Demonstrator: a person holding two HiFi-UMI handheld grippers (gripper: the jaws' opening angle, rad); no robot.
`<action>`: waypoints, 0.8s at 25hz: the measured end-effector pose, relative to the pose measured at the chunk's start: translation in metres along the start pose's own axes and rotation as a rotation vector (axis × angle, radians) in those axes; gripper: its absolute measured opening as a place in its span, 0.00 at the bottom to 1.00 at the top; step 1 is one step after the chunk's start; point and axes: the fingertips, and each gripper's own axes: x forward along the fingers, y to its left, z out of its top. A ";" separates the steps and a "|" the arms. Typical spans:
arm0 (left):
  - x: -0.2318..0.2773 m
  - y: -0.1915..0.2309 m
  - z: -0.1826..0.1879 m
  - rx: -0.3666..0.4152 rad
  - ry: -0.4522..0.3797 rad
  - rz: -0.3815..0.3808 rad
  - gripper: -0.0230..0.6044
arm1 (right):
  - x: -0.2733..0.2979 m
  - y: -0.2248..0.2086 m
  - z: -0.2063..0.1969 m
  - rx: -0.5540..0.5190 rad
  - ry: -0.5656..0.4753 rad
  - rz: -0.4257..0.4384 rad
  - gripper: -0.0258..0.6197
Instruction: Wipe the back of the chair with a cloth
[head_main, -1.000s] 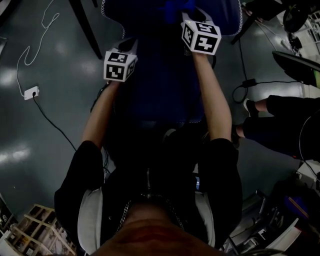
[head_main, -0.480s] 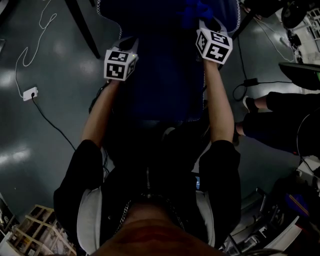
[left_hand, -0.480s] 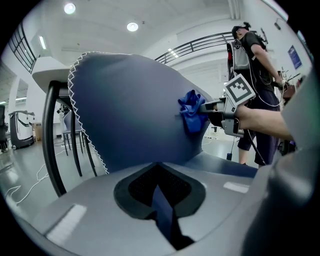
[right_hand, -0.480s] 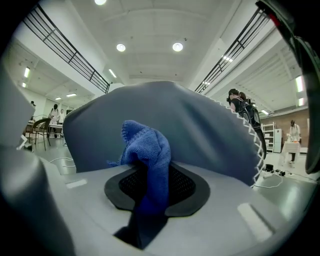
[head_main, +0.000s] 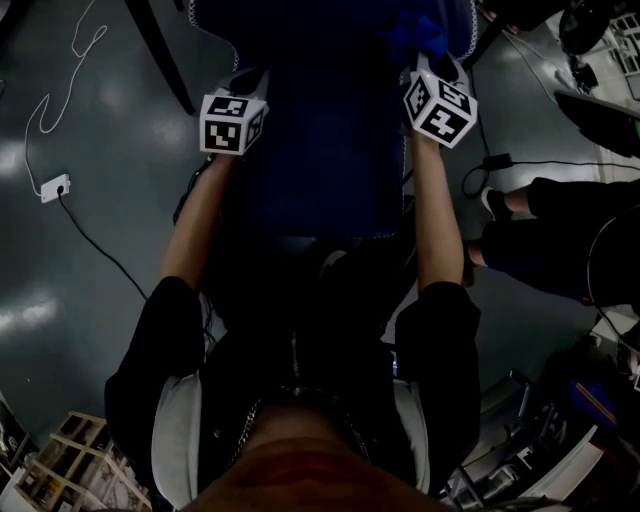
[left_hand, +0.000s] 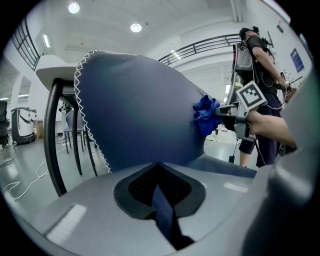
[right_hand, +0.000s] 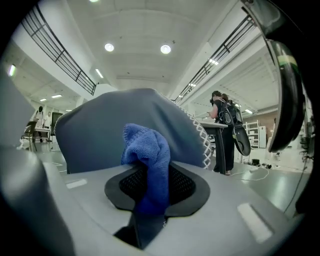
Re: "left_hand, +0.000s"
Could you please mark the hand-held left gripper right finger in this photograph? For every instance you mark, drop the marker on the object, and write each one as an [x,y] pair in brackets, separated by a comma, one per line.
[220,205]

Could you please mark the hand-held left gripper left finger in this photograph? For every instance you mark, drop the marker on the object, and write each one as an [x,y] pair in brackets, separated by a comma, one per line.
[100,212]

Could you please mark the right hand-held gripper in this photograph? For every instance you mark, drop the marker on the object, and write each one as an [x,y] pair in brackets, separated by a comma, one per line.
[251,96]

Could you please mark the blue chair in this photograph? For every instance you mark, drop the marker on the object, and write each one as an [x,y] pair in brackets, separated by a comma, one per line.
[137,107]

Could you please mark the person's right forearm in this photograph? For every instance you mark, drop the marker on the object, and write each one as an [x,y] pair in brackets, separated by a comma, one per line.
[270,127]

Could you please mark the long black balcony railing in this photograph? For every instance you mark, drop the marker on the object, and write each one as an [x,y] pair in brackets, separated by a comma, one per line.
[200,43]

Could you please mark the white table black legs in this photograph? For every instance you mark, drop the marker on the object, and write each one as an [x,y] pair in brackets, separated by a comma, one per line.
[50,130]

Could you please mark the brown cardboard box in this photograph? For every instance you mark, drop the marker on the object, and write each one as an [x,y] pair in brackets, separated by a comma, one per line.
[38,129]

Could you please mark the white and black machine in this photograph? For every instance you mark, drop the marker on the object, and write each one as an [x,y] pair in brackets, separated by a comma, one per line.
[22,127]

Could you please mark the round ceiling light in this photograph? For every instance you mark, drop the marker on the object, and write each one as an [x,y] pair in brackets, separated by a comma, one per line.
[74,8]
[135,27]

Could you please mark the short black balcony railing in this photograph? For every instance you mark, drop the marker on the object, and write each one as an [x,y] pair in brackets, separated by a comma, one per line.
[26,45]

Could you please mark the blue wall poster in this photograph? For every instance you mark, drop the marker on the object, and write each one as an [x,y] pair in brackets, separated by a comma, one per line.
[297,60]

